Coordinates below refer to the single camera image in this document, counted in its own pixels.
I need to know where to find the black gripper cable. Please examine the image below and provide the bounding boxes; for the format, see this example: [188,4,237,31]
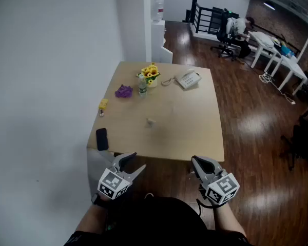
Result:
[196,188,217,210]

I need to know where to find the person's right forearm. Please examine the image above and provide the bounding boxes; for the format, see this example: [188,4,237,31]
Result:
[213,200,247,238]

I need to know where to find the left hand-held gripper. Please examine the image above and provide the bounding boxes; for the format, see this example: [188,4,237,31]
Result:
[97,152,146,199]

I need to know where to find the black wristwatch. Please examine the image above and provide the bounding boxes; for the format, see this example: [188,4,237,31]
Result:
[90,193,104,208]

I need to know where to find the white pillow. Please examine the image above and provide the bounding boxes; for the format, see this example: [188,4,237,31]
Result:
[251,31,276,48]

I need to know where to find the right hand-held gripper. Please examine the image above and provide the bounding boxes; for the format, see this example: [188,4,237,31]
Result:
[191,155,241,206]

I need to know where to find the white desk telephone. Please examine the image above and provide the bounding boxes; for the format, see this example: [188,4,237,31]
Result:
[174,70,203,90]

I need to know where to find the blue container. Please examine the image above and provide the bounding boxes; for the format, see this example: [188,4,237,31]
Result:
[280,46,296,58]

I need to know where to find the black swivel chair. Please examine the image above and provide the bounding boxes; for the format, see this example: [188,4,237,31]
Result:
[280,116,308,175]

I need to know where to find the person's left forearm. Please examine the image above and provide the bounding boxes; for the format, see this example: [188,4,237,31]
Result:
[74,193,113,235]

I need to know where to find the potted yellow sunflowers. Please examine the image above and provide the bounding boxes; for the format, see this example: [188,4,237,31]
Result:
[136,62,162,88]

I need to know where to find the black smartphone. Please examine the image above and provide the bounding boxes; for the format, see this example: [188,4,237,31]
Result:
[95,128,109,151]

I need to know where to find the clear water bottle green label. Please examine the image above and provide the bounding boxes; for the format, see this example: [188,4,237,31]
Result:
[138,74,148,98]

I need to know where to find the white floor cable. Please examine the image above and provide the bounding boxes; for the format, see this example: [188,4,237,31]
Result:
[258,72,296,105]

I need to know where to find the purple crumpled bag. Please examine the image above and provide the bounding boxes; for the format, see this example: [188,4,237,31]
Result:
[114,84,133,99]

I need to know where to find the person's black shirt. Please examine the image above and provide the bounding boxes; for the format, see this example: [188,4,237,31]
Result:
[63,196,255,246]

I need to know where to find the water dispenser bottle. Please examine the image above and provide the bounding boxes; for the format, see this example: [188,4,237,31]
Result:
[150,0,165,23]

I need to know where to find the black office chair with headrest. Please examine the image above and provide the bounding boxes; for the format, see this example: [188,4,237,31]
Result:
[210,8,238,61]

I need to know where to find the black metal railing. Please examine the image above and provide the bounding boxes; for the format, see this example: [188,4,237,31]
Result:
[185,0,240,34]

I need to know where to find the white desk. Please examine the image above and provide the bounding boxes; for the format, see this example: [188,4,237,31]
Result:
[248,30,283,73]
[264,54,308,96]

